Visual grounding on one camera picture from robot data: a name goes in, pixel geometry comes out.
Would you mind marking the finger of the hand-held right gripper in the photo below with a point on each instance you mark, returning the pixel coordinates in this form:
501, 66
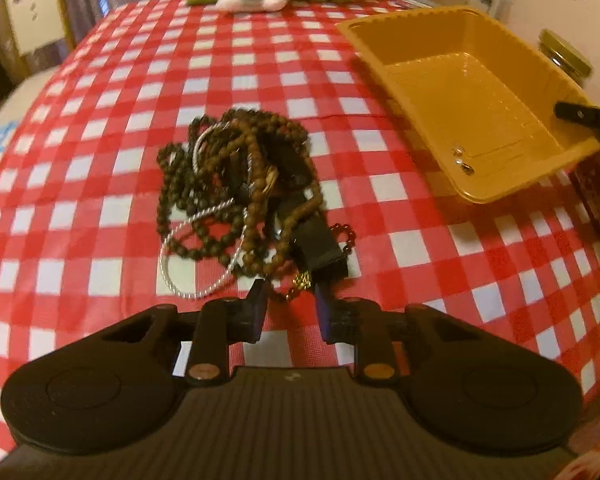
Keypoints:
587, 116

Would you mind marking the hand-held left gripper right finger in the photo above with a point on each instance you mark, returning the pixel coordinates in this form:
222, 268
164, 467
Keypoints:
323, 307

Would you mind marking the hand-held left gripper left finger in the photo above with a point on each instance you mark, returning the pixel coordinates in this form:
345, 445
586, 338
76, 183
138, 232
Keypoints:
255, 312

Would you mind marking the gold pendant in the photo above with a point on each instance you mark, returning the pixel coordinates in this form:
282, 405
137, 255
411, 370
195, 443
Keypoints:
300, 282

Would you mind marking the black watch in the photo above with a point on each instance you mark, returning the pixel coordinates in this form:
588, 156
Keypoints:
312, 240

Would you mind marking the yellow plastic tray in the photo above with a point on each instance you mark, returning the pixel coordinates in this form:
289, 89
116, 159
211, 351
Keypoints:
472, 110

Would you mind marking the glass jar with gold lid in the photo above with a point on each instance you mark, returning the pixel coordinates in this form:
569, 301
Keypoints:
565, 55

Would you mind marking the red checkered tablecloth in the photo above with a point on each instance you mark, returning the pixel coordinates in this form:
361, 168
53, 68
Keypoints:
105, 125

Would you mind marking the pink patterned cloth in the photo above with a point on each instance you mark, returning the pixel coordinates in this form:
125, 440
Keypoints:
592, 460

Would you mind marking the white wooden chair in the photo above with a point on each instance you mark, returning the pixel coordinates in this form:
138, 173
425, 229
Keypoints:
32, 15

